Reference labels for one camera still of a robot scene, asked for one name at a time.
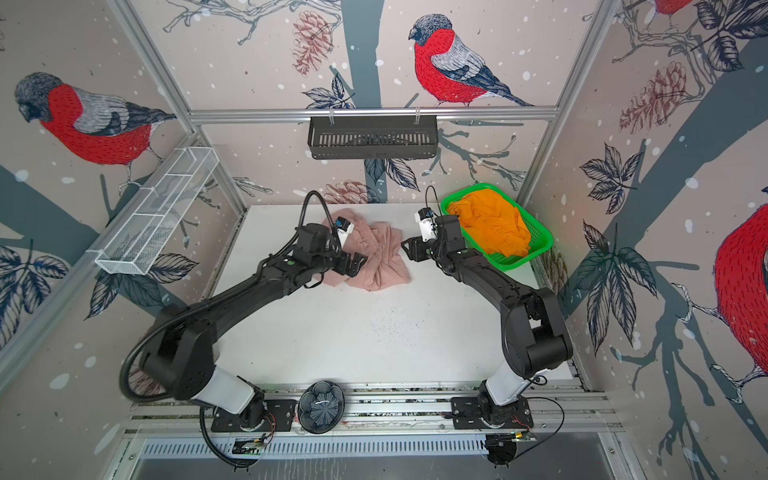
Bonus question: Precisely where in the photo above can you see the white mesh wall shelf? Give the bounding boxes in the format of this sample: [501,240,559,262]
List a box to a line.
[95,146,219,275]

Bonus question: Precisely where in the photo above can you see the pink shorts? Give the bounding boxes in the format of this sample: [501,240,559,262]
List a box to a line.
[323,208,411,292]

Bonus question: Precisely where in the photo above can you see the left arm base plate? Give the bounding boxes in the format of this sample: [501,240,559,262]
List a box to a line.
[211,399,297,433]

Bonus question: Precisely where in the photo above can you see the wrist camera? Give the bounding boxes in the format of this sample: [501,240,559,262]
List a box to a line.
[334,216,354,248]
[415,207,437,242]

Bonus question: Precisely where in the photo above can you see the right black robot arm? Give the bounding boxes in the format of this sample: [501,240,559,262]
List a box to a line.
[401,207,573,430]

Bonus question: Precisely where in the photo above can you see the black hanging wire basket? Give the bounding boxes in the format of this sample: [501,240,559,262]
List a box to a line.
[307,115,439,160]

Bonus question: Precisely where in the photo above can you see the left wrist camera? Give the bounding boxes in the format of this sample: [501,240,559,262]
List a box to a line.
[334,216,354,248]

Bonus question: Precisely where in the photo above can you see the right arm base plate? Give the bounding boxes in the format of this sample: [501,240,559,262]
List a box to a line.
[450,395,534,430]

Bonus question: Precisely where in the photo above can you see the orange shorts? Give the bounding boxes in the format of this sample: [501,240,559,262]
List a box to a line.
[447,189,531,257]

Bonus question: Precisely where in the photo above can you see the horizontal aluminium frame bar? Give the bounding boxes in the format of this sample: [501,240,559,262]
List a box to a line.
[187,106,561,126]

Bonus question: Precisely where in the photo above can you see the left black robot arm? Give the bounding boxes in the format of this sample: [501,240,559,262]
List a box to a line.
[119,217,367,431]

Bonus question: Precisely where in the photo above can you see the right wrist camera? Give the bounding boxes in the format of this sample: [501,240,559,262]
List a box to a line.
[415,207,437,242]

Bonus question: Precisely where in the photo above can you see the green plastic basket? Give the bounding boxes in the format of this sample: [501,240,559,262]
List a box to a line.
[440,183,553,271]

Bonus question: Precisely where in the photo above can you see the black round fan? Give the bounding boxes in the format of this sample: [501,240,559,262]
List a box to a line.
[298,380,346,435]

